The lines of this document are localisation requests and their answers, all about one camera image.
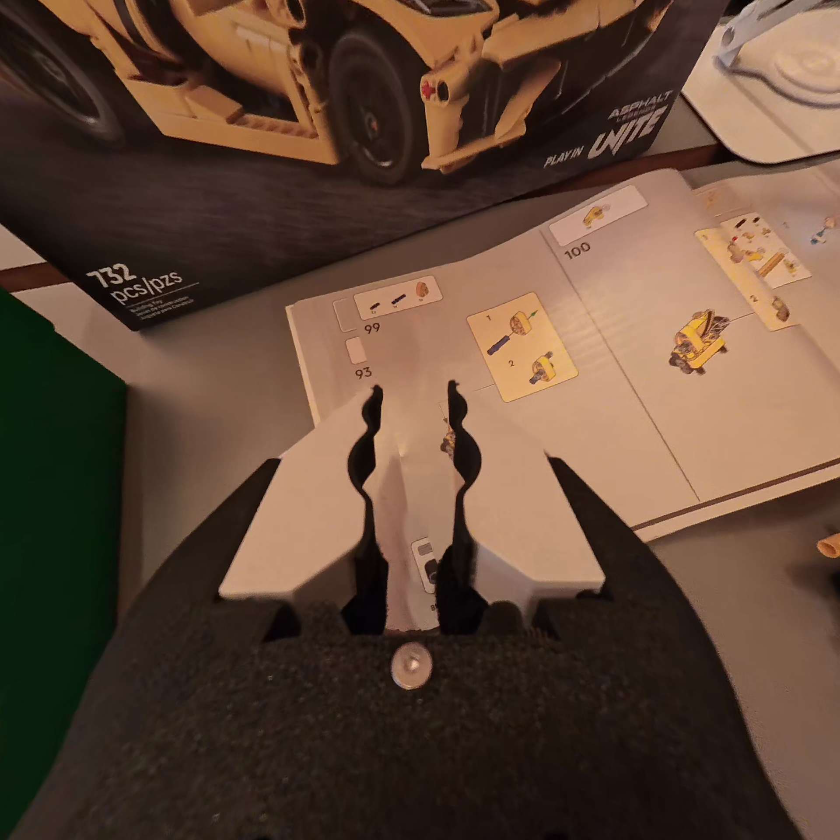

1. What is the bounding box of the grey desk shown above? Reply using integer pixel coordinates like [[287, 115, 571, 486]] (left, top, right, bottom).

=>
[[0, 85, 840, 840]]

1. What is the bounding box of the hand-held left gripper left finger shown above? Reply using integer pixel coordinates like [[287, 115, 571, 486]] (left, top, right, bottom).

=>
[[218, 386, 385, 602]]

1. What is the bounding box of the green plastic bin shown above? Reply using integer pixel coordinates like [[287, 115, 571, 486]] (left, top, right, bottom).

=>
[[0, 289, 129, 808]]

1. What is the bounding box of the instruction booklet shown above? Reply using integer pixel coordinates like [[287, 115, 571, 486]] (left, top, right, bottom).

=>
[[285, 161, 840, 634]]

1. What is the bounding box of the white clipboard stand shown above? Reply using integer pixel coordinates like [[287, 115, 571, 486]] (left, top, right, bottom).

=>
[[681, 0, 840, 164]]

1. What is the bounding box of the black toy set box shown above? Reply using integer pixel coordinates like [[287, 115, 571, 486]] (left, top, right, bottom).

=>
[[0, 0, 729, 332]]

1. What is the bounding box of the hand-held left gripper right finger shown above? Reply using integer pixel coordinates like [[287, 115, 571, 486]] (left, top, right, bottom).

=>
[[448, 379, 606, 601]]

